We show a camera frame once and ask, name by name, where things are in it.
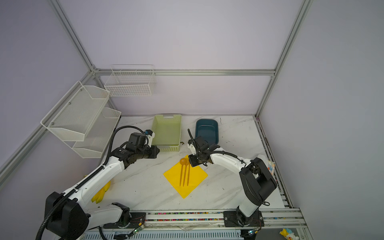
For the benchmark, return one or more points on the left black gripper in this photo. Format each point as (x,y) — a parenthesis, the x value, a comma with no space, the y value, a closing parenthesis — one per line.
(153,149)

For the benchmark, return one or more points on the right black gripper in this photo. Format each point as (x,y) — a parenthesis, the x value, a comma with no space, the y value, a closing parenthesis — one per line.
(192,163)

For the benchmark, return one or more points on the orange plastic spoon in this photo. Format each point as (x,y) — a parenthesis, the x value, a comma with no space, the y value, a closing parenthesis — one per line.
(182,162)

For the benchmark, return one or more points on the yellow paper napkin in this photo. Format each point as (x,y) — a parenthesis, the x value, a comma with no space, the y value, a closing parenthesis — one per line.
(197,176)

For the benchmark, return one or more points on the light green plastic basket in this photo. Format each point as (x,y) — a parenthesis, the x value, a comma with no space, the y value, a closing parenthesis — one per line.
(167,129)

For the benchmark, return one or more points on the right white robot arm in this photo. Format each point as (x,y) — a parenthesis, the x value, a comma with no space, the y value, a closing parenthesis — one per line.
(257,181)

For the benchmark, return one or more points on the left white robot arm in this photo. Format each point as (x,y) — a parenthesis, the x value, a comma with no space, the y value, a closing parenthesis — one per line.
(66,213)

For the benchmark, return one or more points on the teal plastic tray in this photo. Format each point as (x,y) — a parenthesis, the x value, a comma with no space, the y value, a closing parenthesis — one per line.
(208,129)

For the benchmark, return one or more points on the yellow banana toy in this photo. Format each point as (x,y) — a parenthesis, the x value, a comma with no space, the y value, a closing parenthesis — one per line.
(99,196)

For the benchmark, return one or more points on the white two-tier mesh shelf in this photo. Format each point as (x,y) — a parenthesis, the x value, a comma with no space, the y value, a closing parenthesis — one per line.
(83,121)

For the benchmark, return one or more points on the colourful small carton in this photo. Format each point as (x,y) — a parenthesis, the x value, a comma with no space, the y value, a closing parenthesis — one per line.
(271,166)

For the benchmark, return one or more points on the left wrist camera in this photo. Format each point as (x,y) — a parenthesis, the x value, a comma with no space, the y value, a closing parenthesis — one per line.
(150,135)

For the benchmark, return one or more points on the white wire wall basket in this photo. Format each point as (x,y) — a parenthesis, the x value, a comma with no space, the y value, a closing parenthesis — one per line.
(131,81)

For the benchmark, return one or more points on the aluminium cage frame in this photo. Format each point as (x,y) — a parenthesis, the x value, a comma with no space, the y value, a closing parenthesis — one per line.
(11,166)

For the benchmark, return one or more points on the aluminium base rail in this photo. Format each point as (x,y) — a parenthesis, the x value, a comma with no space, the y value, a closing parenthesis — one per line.
(199,225)

